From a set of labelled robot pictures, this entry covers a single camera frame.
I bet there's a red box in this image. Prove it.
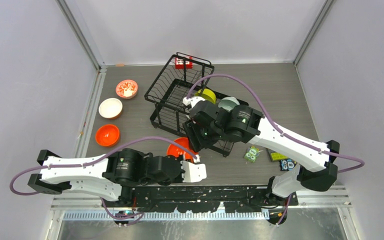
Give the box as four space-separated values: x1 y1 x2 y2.
174 57 194 70

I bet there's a blue owl card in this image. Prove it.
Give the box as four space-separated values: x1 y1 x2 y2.
280 158 297 172

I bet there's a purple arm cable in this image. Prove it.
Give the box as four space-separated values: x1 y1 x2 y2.
185 73 366 226
9 136 200 227

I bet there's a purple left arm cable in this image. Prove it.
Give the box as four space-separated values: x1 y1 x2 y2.
9 136 200 227

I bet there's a green owl toy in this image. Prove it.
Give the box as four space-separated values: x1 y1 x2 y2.
243 146 261 163

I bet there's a black wire dish rack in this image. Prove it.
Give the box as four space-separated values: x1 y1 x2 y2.
144 52 250 158

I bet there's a yellow-green bowl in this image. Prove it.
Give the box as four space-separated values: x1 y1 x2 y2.
194 88 217 104

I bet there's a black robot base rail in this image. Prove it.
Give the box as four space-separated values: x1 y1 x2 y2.
112 184 300 215

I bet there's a mint textured bowl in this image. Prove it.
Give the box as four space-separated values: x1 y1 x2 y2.
217 96 240 112

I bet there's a white bowl red floral pattern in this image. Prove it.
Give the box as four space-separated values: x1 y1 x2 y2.
115 79 139 99

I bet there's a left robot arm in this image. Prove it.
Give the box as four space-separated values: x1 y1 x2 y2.
27 148 191 207

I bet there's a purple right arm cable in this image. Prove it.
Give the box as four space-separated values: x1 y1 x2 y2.
185 73 366 226

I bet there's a grey building block plate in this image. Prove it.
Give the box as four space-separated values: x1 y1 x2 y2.
267 149 288 162

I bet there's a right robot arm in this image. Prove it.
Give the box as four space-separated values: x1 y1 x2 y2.
182 96 338 205

